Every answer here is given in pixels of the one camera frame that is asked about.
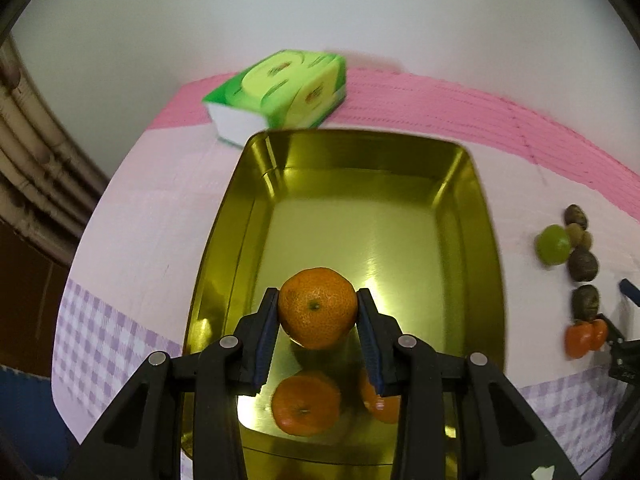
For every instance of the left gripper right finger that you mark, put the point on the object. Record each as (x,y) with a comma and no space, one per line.
(499,435)

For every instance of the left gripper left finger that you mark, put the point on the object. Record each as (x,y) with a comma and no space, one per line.
(139,434)

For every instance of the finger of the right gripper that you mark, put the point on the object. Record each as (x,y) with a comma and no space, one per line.
(615,336)
(630,291)

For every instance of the small red tomato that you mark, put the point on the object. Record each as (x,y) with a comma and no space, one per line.
(599,334)

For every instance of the large red tomato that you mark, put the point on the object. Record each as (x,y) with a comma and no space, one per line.
(577,340)

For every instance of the dark passion fruit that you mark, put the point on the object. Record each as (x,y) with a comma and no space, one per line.
(574,214)
(585,303)
(582,265)

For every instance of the orange mandarin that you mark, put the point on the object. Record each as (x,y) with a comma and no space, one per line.
(385,410)
(317,308)
(306,404)

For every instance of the green tomato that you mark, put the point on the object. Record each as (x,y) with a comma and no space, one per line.
(553,246)

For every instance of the brown longan right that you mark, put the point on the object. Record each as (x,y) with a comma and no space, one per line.
(586,241)

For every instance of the brown longan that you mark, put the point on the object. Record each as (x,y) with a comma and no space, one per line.
(586,241)
(575,233)

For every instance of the brown longan left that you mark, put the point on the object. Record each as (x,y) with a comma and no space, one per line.
(575,233)

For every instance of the pink and purple tablecloth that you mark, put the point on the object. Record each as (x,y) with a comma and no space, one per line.
(133,274)

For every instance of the blue object at floor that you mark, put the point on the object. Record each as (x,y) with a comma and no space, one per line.
(33,433)

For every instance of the bamboo rattan furniture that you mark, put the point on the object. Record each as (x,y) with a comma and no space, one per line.
(49,187)

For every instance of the green tissue pack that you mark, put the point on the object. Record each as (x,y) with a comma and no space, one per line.
(289,89)

